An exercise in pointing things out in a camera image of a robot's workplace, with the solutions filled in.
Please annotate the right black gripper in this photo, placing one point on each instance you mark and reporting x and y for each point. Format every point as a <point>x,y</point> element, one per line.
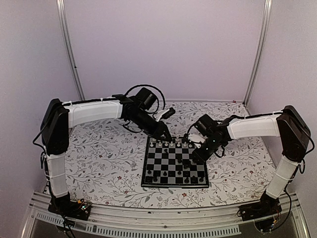
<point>201,157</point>

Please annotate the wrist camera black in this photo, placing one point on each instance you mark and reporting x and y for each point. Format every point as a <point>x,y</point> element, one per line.
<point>146,98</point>
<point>205,125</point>

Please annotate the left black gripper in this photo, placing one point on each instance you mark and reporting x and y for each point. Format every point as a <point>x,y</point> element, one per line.
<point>159,130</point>

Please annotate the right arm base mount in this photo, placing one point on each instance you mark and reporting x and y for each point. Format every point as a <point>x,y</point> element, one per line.
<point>259,210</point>

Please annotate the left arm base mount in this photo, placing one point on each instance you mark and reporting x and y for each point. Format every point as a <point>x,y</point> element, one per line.
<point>79,209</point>

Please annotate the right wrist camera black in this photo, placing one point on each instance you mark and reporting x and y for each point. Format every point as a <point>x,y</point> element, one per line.
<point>205,125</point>

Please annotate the front aluminium rail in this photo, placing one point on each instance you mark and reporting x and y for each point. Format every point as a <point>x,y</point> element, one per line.
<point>122,222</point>

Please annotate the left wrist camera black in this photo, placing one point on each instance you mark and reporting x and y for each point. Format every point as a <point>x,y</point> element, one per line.
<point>146,98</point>

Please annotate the black white chessboard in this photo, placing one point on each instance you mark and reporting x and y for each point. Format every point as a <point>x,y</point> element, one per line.
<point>178,164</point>

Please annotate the left aluminium frame post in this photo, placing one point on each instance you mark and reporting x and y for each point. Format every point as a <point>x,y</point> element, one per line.
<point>69,50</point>

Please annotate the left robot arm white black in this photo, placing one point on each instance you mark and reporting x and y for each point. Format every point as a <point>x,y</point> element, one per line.
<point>61,117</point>

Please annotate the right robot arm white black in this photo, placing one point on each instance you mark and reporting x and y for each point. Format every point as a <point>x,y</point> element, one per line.
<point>286,124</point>

